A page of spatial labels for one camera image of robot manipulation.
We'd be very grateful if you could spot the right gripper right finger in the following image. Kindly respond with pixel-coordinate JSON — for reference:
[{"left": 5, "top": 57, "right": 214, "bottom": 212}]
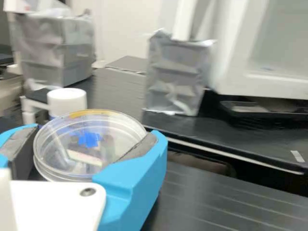
[{"left": 92, "top": 130, "right": 168, "bottom": 227}]

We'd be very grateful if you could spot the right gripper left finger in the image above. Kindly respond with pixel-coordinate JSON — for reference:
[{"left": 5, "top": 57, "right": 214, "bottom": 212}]
[{"left": 0, "top": 123, "right": 39, "bottom": 180}]

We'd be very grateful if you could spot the petri dish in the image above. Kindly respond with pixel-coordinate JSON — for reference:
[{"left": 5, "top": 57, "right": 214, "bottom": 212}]
[{"left": 33, "top": 109, "right": 148, "bottom": 182}]

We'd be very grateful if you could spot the small bottle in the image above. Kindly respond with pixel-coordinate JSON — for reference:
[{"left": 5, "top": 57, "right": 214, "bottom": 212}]
[{"left": 46, "top": 87, "right": 88, "bottom": 121}]

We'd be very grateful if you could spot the black platform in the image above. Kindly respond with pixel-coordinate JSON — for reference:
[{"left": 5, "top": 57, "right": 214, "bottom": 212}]
[{"left": 141, "top": 157, "right": 308, "bottom": 231}]

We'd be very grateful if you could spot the white pipette stand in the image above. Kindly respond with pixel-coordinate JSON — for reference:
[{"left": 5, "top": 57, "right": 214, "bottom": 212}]
[{"left": 3, "top": 0, "right": 218, "bottom": 117}]

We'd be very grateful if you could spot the black tray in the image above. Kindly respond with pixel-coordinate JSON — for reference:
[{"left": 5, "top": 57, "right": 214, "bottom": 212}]
[{"left": 218, "top": 99, "right": 308, "bottom": 124}]

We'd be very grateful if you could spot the white incubator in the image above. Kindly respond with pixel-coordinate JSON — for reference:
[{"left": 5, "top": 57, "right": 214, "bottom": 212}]
[{"left": 192, "top": 0, "right": 308, "bottom": 101}]

